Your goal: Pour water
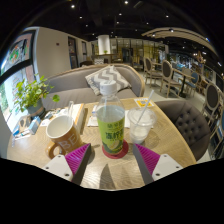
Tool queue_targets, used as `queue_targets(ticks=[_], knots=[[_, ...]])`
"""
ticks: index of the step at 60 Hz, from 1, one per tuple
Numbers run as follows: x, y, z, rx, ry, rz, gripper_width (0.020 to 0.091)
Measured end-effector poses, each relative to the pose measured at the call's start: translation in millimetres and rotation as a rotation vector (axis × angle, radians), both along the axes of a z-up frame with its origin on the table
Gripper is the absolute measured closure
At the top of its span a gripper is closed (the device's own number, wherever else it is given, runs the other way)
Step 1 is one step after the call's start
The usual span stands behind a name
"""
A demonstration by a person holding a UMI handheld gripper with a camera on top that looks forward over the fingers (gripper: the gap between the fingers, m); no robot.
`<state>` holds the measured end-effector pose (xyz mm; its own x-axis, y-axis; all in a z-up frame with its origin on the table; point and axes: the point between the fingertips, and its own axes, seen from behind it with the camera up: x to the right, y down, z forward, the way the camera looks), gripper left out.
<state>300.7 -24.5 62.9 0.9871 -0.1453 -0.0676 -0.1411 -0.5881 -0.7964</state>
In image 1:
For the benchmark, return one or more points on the grey zigzag pillow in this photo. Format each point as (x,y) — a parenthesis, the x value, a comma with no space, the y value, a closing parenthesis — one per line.
(106,75)

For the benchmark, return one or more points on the clear plastic cup with straw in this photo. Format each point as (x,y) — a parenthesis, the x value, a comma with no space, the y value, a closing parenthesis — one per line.
(140,128)

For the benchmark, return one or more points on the grey curved sofa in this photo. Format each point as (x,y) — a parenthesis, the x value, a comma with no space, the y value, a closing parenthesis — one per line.
(70,86)

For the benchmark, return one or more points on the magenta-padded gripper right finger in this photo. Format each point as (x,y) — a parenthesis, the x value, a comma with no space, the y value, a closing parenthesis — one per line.
(146,160)

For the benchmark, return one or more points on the clear green-labelled drink bottle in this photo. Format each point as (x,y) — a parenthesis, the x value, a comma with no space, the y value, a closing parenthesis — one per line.
(111,130)

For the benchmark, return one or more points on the white round pillar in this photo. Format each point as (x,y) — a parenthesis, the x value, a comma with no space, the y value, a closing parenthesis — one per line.
(104,45)

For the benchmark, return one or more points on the brown mug with white inside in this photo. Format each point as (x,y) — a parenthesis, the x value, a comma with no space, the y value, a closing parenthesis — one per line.
(65,136)

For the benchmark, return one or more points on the black-framed food poster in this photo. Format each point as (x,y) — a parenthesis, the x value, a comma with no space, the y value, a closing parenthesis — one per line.
(16,53)

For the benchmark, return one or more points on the dark grey tufted armchair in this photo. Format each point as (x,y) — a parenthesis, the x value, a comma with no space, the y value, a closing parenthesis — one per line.
(190,125)

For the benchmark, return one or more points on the flat round red coaster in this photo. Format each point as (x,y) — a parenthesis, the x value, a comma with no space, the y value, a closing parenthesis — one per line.
(125,151)

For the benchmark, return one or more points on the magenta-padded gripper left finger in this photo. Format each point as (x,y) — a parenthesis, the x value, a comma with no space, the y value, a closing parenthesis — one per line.
(77,160)

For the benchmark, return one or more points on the thick printed menu board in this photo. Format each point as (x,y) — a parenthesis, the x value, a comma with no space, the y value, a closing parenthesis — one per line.
(79,115)

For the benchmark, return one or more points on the group of ceiling lights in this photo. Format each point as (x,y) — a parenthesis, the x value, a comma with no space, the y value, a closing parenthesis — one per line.
(126,2)

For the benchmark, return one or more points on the group of dining chairs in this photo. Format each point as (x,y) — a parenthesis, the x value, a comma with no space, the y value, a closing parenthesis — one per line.
(166,75)

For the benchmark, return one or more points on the yellow square card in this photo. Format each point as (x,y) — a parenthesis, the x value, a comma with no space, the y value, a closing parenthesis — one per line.
(143,102)

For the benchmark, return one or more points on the green potted plant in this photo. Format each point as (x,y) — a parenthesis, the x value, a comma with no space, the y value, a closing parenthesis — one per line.
(31,95)

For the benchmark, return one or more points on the small light blue box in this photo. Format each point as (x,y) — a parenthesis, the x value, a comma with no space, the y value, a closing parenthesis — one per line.
(34,125)

